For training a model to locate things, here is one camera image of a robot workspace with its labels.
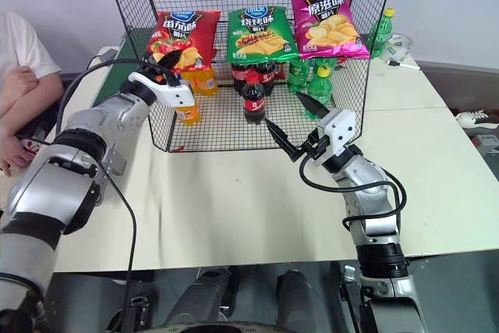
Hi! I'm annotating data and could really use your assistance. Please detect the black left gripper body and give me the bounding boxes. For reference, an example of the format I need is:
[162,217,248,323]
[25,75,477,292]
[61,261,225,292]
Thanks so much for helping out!
[139,57,182,87]

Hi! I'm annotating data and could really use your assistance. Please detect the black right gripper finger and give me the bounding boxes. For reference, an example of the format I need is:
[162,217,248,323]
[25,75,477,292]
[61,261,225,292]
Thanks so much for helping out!
[264,117,303,163]
[295,91,329,121]

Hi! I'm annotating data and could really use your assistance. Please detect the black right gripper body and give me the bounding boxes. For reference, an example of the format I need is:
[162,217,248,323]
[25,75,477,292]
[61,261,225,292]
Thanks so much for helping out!
[295,133,331,163]

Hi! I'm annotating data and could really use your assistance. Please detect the dark green conveyor belt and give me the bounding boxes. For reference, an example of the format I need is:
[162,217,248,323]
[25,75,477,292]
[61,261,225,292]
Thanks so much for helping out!
[91,30,137,110]

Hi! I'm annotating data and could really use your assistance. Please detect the person's right hand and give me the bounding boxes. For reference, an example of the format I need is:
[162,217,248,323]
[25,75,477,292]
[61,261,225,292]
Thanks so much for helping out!
[0,66,41,112]

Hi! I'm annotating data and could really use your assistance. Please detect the person's left hand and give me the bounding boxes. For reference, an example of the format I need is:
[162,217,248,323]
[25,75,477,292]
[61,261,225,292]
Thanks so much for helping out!
[0,122,37,177]

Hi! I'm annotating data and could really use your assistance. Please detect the green soda bottle yellow cap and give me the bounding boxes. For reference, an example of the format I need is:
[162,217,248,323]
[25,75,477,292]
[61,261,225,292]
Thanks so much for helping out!
[303,66,333,122]
[368,8,397,60]
[287,58,313,94]
[313,56,338,75]

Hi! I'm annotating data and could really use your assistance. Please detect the red chips bag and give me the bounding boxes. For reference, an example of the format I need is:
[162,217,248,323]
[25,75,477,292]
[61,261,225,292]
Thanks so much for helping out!
[146,9,221,71]

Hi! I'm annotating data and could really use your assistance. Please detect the orange soda bottle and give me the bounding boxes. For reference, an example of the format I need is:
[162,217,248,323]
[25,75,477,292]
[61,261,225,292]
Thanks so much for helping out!
[173,98,202,128]
[181,63,219,98]

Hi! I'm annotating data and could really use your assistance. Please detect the cola bottle red label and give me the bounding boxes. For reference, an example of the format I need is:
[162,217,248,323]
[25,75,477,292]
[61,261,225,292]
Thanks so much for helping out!
[230,62,254,96]
[255,60,277,97]
[241,74,268,126]

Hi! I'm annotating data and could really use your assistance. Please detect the red pack behind bottles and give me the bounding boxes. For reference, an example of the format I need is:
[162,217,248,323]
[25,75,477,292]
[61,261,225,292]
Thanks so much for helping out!
[272,60,289,85]

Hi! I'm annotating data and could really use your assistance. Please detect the magenta chips bag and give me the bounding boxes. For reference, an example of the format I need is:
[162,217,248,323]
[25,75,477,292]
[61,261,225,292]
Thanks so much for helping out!
[288,0,370,60]

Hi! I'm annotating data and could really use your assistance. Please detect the green chips bag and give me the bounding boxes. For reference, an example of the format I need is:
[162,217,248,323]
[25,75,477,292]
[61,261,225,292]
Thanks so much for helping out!
[225,5,294,64]

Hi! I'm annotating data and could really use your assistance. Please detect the white marker pen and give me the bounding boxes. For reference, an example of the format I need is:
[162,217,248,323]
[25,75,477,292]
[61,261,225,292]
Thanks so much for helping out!
[388,58,422,72]

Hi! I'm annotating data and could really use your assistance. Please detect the person in white shirt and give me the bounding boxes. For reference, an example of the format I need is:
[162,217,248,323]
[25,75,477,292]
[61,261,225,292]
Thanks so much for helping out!
[0,10,63,88]

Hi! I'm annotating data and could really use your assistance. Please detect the dark rounded robot leg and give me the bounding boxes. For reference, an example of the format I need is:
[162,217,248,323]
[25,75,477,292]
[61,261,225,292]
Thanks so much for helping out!
[171,266,241,328]
[272,268,331,328]

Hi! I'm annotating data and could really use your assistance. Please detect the white shoe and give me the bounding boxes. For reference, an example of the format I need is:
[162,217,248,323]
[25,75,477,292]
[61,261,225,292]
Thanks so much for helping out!
[455,109,499,129]

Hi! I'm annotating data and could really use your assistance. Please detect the grey box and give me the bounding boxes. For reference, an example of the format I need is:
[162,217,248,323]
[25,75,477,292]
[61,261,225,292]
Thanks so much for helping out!
[472,133,499,154]

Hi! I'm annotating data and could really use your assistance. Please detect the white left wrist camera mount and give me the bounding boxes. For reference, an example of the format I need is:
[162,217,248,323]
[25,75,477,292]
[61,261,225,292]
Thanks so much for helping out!
[127,70,196,108]

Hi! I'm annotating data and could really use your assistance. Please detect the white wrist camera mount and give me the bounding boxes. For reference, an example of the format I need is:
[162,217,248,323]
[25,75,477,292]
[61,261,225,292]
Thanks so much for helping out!
[311,109,358,166]
[127,70,196,108]

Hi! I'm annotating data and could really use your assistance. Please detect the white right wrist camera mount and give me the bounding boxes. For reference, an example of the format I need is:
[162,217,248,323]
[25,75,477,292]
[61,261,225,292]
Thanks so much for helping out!
[311,109,358,166]

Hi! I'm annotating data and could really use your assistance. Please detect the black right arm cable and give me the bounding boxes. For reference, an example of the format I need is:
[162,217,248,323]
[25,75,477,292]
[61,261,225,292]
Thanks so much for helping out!
[299,153,407,232]

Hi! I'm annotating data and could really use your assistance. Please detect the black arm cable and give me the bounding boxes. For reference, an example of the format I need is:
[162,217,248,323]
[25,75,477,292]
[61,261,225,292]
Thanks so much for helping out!
[54,58,184,143]
[299,153,407,232]

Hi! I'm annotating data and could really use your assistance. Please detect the black wire mesh rack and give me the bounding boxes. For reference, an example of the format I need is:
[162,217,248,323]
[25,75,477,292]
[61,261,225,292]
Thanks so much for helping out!
[101,0,398,154]

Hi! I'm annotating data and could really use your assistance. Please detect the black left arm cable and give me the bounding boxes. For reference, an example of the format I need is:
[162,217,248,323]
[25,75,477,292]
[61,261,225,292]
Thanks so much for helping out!
[54,58,184,143]

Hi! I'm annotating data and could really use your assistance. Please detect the black hanging cable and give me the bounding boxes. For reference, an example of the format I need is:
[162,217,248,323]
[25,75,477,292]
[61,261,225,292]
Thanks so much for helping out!
[99,159,138,326]

